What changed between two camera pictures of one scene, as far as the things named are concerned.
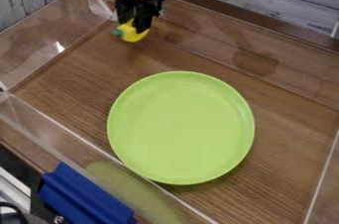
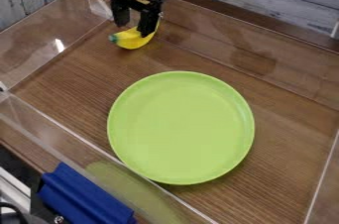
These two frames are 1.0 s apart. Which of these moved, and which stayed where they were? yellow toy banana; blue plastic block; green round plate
Moved: yellow toy banana
Stayed: blue plastic block; green round plate
